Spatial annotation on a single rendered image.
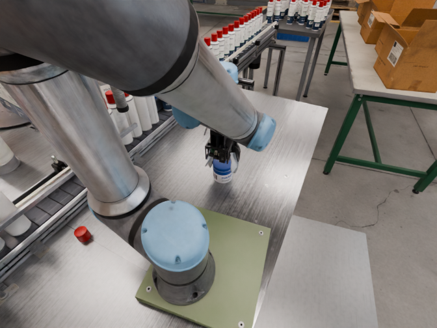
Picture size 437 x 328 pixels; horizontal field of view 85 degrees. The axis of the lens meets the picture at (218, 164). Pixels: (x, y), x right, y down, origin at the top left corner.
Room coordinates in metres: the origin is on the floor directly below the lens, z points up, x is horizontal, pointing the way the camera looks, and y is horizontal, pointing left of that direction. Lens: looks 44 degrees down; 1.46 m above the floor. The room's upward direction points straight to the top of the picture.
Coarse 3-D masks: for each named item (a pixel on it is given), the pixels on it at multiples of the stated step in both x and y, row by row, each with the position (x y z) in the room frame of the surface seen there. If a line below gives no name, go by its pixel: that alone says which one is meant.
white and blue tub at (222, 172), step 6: (216, 162) 0.59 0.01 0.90; (228, 162) 0.59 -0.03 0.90; (216, 168) 0.56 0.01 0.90; (222, 168) 0.56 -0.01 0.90; (228, 168) 0.56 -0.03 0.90; (216, 174) 0.56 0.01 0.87; (222, 174) 0.55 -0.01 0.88; (228, 174) 0.56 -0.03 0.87; (216, 180) 0.56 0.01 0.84; (222, 180) 0.55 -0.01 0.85; (228, 180) 0.56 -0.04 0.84
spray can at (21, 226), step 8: (0, 192) 0.36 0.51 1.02; (0, 200) 0.35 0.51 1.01; (8, 200) 0.36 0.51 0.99; (0, 208) 0.33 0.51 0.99; (8, 208) 0.35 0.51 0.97; (16, 208) 0.36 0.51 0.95; (0, 216) 0.33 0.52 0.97; (24, 216) 0.36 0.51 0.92; (16, 224) 0.33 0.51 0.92; (24, 224) 0.35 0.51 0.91; (8, 232) 0.32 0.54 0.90; (16, 232) 0.33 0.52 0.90; (24, 232) 0.33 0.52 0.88
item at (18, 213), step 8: (128, 128) 0.70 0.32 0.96; (120, 136) 0.66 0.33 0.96; (64, 176) 0.46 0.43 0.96; (56, 184) 0.44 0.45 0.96; (40, 192) 0.41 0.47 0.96; (48, 192) 0.41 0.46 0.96; (32, 200) 0.38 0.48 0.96; (40, 200) 0.39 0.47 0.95; (24, 208) 0.36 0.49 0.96; (8, 216) 0.33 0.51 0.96; (16, 216) 0.34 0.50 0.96; (0, 224) 0.31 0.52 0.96; (8, 224) 0.32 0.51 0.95
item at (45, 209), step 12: (144, 132) 0.79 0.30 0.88; (132, 144) 0.71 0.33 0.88; (72, 180) 0.52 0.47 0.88; (60, 192) 0.47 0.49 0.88; (72, 192) 0.47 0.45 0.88; (36, 204) 0.43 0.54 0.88; (48, 204) 0.43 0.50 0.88; (60, 204) 0.43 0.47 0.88; (36, 216) 0.39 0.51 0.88; (48, 216) 0.39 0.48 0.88; (36, 228) 0.35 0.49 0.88; (12, 240) 0.31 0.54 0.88
